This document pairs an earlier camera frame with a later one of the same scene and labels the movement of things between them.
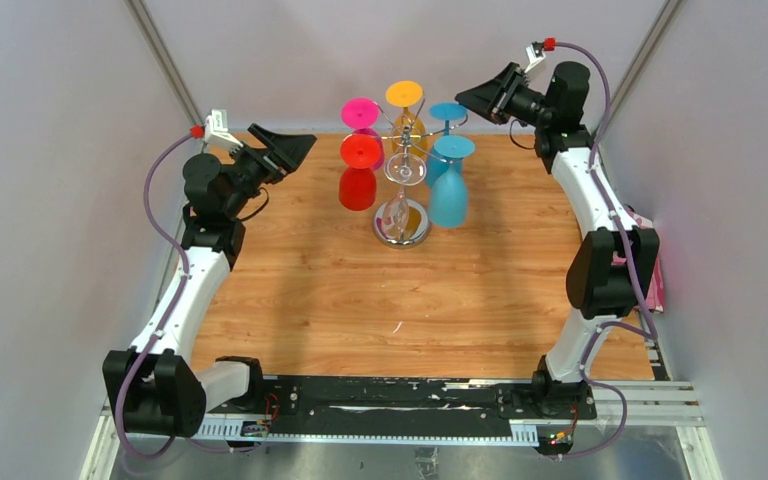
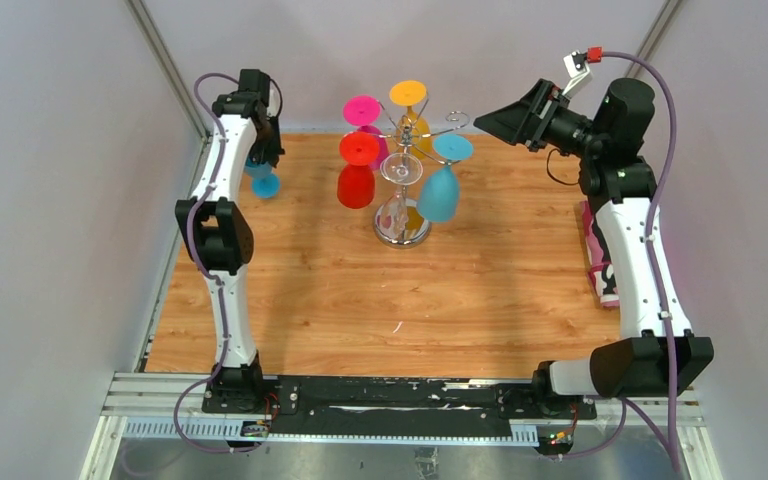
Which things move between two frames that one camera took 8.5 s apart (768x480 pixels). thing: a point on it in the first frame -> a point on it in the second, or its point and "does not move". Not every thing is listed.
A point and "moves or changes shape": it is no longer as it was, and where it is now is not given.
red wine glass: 360,154 does not move
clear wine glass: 404,169 does not move
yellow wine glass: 408,135 does not move
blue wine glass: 447,111 moves or changes shape
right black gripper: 492,99 -> 528,120
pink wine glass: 362,114 does not move
